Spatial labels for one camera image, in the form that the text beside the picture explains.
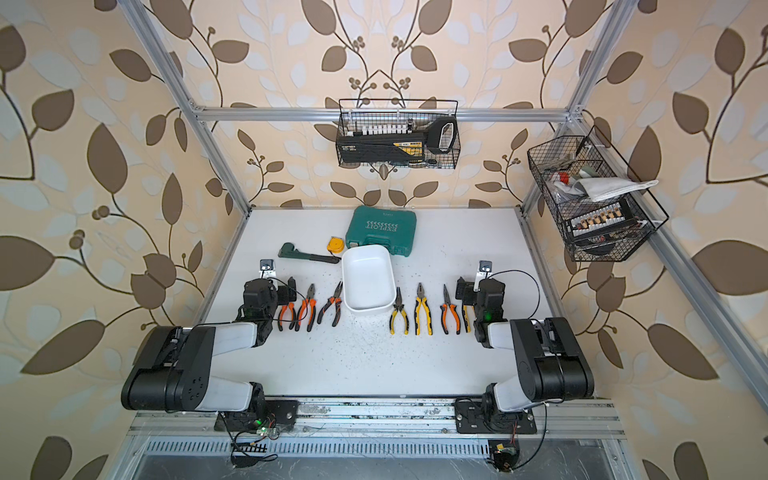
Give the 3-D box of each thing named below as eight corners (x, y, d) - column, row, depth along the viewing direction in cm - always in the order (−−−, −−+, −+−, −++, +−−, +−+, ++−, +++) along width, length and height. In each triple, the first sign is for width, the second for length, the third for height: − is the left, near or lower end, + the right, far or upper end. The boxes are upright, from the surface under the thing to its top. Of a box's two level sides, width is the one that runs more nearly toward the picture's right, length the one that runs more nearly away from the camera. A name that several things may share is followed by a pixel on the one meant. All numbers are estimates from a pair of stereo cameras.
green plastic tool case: (346, 256, 108) (344, 248, 104) (351, 215, 121) (350, 206, 118) (417, 256, 108) (418, 248, 104) (414, 215, 121) (415, 206, 118)
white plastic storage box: (337, 316, 94) (334, 308, 89) (345, 253, 110) (343, 243, 105) (395, 316, 94) (395, 308, 89) (395, 252, 110) (395, 243, 105)
